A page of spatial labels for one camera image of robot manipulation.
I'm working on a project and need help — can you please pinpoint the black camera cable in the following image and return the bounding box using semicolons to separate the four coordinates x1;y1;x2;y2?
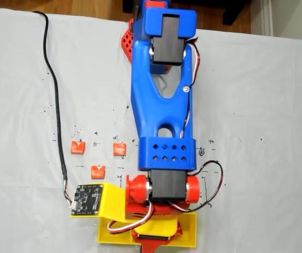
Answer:
32;11;74;209

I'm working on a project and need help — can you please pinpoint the yellow three-compartment box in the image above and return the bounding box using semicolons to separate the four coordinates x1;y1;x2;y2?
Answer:
97;212;198;249

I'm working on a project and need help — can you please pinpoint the white plastic table cover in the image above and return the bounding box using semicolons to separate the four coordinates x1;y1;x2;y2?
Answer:
0;6;302;253

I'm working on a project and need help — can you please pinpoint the orange candy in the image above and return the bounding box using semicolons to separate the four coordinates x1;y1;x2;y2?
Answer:
113;143;128;156
70;141;86;155
91;164;106;180

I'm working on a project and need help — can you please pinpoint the white red black servo wire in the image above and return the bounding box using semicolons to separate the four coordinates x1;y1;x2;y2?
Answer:
106;202;155;234
166;160;225;213
179;36;202;140

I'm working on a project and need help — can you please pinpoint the camera board on yellow mount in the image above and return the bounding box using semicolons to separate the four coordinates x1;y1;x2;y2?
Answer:
70;182;127;225

